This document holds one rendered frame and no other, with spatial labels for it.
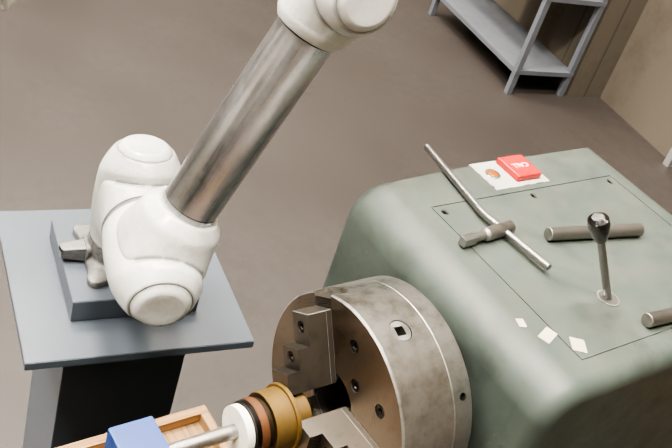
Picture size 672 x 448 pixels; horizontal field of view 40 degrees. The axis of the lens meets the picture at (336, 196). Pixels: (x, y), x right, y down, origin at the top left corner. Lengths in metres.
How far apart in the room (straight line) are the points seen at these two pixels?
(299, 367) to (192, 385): 1.53
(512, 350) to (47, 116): 2.79
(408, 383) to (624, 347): 0.33
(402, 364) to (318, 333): 0.13
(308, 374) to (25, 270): 0.81
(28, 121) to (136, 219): 2.21
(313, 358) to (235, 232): 2.11
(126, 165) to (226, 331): 0.40
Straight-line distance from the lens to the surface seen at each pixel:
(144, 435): 1.18
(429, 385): 1.23
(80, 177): 3.48
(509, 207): 1.54
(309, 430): 1.25
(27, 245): 1.98
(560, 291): 1.41
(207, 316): 1.88
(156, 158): 1.71
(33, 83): 4.00
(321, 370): 1.28
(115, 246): 1.62
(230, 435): 1.24
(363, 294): 1.28
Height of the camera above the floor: 2.02
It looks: 33 degrees down
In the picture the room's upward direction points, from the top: 19 degrees clockwise
